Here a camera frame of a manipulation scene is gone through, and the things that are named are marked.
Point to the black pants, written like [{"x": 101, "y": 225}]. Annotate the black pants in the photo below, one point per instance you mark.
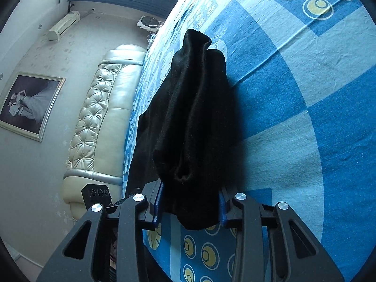
[{"x": 191, "y": 123}]

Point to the cream tufted leather headboard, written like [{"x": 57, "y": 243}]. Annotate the cream tufted leather headboard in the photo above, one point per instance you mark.
[{"x": 100, "y": 117}]

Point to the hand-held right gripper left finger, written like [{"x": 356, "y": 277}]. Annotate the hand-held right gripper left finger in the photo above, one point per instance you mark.
[{"x": 158, "y": 204}]

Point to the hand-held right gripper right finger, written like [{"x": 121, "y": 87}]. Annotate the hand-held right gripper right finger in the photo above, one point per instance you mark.
[{"x": 223, "y": 213}]

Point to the blue patterned bed sheet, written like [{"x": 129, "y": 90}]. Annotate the blue patterned bed sheet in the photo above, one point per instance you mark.
[{"x": 293, "y": 108}]

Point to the framed wall picture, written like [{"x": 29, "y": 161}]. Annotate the framed wall picture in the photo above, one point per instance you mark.
[{"x": 29, "y": 105}]

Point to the white air conditioner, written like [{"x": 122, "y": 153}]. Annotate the white air conditioner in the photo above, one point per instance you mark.
[{"x": 63, "y": 26}]

